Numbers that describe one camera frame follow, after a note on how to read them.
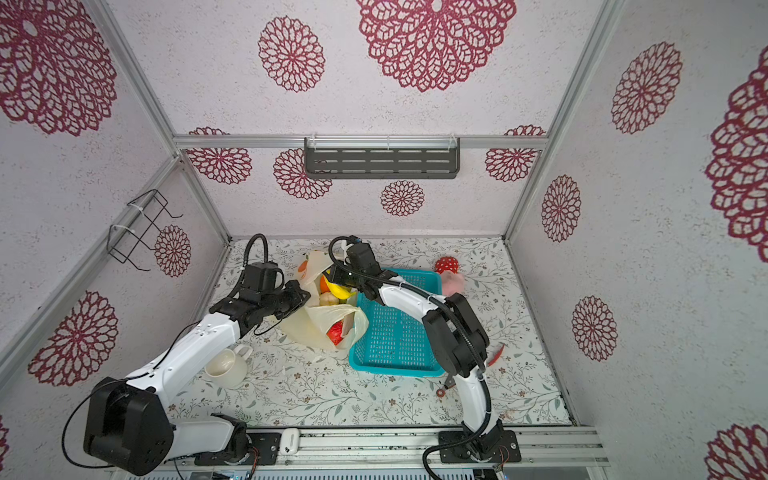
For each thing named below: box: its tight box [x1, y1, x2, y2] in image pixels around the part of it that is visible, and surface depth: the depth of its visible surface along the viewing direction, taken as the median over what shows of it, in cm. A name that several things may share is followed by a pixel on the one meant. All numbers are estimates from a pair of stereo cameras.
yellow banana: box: [323, 275, 357, 299], surface depth 89 cm
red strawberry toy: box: [435, 256, 459, 274], surface depth 108 cm
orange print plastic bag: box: [280, 250, 369, 350], surface depth 80 cm
